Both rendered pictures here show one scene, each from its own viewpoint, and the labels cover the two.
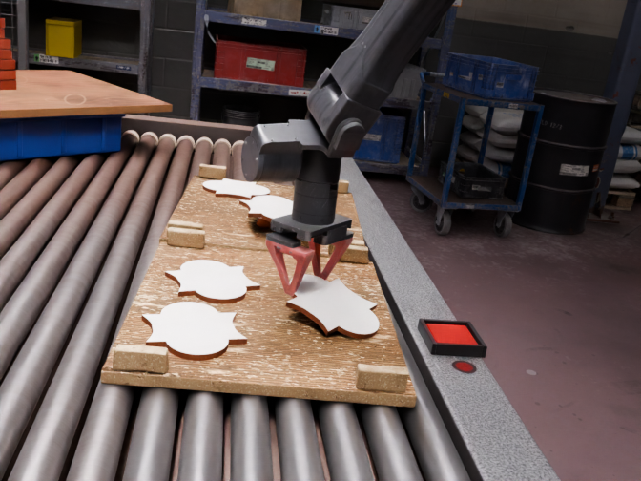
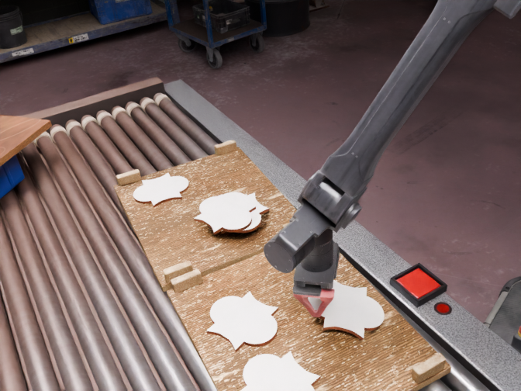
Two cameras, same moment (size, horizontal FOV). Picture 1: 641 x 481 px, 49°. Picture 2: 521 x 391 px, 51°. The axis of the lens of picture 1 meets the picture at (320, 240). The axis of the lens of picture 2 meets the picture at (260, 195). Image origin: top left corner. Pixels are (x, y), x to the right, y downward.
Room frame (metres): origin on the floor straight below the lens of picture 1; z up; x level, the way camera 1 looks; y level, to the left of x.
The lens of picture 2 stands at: (0.28, 0.31, 1.71)
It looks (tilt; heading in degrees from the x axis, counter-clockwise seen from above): 36 degrees down; 342
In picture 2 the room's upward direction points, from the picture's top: 5 degrees counter-clockwise
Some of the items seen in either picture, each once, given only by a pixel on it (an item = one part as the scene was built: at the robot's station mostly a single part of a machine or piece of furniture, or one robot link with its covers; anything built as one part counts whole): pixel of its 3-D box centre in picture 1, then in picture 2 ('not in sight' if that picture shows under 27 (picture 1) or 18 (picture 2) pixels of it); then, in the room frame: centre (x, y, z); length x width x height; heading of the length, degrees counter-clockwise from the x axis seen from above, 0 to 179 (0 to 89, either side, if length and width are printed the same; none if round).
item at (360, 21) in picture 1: (365, 20); not in sight; (5.52, -0.12, 1.16); 0.60 x 0.40 x 0.15; 102
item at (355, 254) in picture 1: (350, 253); not in sight; (1.10, -0.05, 0.95); 0.06 x 0.02 x 0.03; 96
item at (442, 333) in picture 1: (450, 338); (418, 285); (0.89, -0.20, 0.92); 0.06 x 0.06 x 0.01; 9
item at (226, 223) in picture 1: (269, 215); (206, 208); (1.31, 0.10, 0.93); 0.41 x 0.35 x 0.02; 4
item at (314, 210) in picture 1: (314, 205); (315, 252); (0.90, 0.01, 1.08); 0.10 x 0.07 x 0.07; 146
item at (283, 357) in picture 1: (265, 309); (295, 327); (0.89, 0.06, 0.93); 0.41 x 0.35 x 0.02; 6
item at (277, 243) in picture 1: (299, 259); (315, 292); (0.88, 0.02, 1.01); 0.07 x 0.07 x 0.09; 56
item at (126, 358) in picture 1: (140, 359); not in sight; (0.68, 0.18, 0.95); 0.06 x 0.02 x 0.03; 96
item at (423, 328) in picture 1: (451, 337); (418, 284); (0.89, -0.20, 0.92); 0.08 x 0.08 x 0.02; 9
